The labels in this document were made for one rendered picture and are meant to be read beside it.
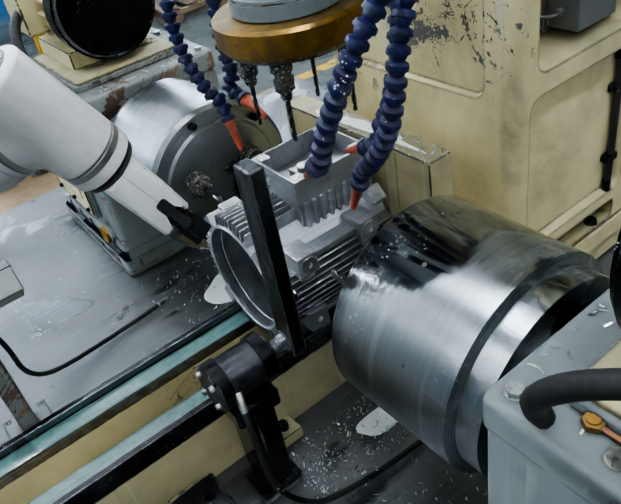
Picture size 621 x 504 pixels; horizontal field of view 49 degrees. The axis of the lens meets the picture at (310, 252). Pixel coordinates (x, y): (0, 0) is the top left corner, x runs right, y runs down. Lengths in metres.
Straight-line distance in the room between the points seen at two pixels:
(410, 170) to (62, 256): 0.87
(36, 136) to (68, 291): 0.69
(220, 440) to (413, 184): 0.42
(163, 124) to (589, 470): 0.77
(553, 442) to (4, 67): 0.58
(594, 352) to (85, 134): 0.53
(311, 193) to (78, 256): 0.75
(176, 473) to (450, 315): 0.46
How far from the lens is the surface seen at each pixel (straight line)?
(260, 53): 0.76
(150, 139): 1.06
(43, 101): 0.74
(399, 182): 0.89
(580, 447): 0.51
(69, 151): 0.76
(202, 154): 1.06
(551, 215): 1.07
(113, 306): 1.31
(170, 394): 0.99
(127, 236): 1.31
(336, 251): 0.87
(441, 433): 0.65
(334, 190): 0.88
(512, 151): 0.91
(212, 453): 0.95
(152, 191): 0.80
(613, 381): 0.41
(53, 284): 1.44
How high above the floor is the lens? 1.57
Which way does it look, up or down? 36 degrees down
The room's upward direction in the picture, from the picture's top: 12 degrees counter-clockwise
